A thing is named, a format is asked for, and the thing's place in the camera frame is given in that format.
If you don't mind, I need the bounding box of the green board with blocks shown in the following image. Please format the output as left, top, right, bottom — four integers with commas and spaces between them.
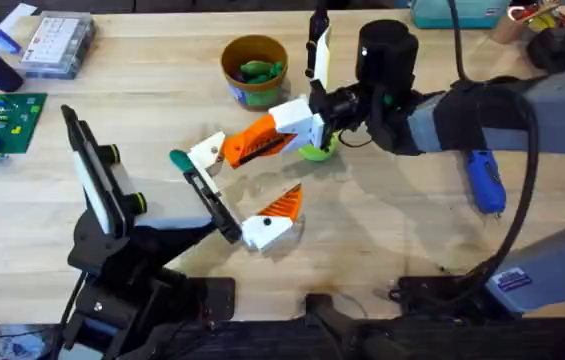
0, 92, 49, 156

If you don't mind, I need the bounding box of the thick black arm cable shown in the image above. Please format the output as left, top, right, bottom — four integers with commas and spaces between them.
390, 85, 541, 307

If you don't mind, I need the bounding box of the green disc with holes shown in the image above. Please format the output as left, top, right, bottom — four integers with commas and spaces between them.
297, 131, 340, 163

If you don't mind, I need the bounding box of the brown tub with toys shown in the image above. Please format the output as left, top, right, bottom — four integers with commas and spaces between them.
219, 34, 290, 112

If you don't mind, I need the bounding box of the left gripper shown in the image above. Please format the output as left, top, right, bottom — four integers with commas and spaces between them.
110, 131, 305, 262

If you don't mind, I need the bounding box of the colourful patterned sheet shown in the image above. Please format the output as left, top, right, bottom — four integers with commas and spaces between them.
0, 323, 64, 360

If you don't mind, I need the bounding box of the teal box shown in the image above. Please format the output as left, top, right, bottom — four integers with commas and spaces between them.
408, 0, 512, 30

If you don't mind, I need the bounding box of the black hanging cable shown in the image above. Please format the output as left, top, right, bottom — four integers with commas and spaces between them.
444, 0, 469, 84

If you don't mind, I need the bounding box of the black rail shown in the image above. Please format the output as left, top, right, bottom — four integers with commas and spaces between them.
126, 317, 565, 360

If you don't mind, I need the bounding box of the clear plastic parts box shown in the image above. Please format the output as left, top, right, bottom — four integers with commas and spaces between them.
18, 10, 98, 81

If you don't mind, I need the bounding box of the thin black cable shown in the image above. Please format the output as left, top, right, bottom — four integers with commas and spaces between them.
55, 271, 88, 360

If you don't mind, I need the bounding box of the black centre mount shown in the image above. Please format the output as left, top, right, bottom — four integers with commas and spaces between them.
303, 292, 364, 329

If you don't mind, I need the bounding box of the blue electric screwdriver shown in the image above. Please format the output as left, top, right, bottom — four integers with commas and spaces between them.
463, 148, 509, 218

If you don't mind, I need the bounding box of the black round object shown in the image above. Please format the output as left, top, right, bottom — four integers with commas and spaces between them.
526, 26, 565, 75

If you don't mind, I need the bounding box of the cup of tools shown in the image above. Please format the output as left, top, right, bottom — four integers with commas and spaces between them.
490, 0, 565, 47

